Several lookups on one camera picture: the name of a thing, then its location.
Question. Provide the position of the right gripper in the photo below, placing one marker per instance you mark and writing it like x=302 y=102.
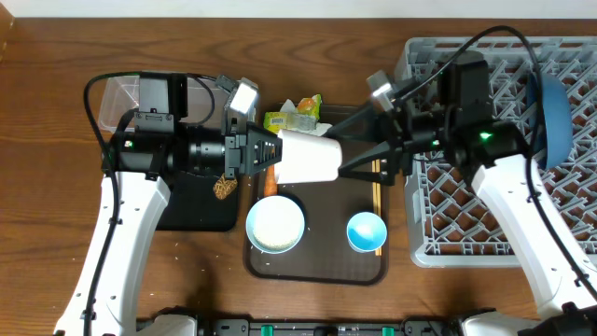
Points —
x=397 y=149

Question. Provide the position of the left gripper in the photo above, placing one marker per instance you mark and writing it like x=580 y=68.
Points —
x=240 y=148

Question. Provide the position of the small pink cup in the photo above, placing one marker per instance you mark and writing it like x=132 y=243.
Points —
x=307 y=158

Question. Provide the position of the dried shiitake mushroom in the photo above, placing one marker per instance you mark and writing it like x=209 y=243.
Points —
x=223 y=187

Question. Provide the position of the light blue rice bowl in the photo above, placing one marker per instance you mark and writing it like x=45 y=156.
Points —
x=282 y=204

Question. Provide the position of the small blue cup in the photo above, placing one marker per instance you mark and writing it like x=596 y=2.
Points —
x=366 y=232

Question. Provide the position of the dark blue plate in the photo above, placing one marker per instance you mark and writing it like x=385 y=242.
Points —
x=555 y=137

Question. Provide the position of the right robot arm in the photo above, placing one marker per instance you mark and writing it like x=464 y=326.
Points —
x=502 y=167

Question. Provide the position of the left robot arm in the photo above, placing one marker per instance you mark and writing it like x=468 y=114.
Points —
x=151 y=146

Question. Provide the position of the black waste tray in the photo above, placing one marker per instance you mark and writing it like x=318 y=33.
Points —
x=193 y=205

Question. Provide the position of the grey dishwasher rack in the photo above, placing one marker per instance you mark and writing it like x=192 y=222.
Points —
x=449 y=226

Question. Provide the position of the green snack wrapper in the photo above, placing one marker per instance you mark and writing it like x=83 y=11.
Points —
x=274 y=121

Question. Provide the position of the orange carrot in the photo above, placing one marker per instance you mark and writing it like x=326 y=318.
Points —
x=270 y=185

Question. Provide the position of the white crumpled napkin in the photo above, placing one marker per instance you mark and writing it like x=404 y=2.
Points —
x=322 y=127

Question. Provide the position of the orange snack wrapper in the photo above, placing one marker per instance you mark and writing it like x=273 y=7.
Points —
x=310 y=106

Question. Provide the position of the cooked white rice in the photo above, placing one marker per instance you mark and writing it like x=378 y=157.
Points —
x=273 y=230

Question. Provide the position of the brown serving tray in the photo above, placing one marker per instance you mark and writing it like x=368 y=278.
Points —
x=323 y=254

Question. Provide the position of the clear plastic bin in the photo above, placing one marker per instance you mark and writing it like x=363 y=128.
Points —
x=193 y=99

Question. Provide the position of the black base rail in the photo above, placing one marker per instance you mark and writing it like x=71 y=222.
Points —
x=407 y=327

